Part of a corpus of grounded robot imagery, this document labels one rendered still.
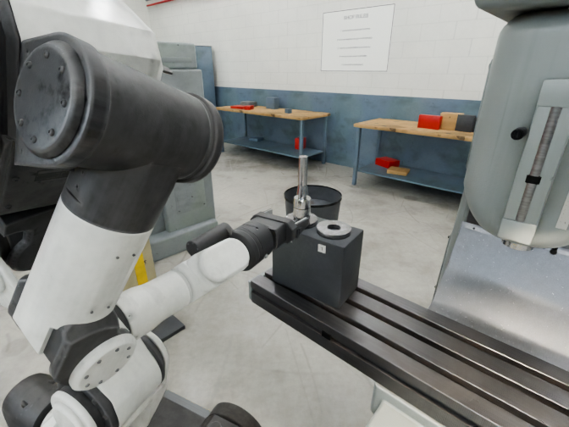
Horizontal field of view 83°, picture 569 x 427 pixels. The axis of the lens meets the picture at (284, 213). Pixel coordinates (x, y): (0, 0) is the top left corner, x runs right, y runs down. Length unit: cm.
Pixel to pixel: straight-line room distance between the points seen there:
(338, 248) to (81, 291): 57
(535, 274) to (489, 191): 54
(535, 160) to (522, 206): 6
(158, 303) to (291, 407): 145
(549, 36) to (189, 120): 44
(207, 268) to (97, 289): 22
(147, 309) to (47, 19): 36
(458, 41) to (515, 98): 451
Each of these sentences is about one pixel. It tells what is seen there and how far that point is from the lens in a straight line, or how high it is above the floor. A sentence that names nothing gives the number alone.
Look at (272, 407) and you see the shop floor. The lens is 191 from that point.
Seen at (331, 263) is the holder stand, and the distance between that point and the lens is 83.
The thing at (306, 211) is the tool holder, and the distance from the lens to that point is 86.
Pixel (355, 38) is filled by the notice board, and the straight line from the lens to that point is 566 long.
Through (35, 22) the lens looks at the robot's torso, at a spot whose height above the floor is 160.
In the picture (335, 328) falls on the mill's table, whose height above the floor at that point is 98.
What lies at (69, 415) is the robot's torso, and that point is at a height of 103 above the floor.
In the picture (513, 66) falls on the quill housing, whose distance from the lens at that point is 56.
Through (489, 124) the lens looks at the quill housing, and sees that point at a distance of 57.
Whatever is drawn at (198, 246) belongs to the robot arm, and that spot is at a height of 127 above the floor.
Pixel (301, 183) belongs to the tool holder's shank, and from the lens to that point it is 85.
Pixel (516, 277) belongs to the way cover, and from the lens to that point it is 109.
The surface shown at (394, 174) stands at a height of 24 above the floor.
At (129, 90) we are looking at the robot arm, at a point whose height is 155.
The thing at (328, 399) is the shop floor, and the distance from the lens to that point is 194.
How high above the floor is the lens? 156
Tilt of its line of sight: 24 degrees down
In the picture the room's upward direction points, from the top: straight up
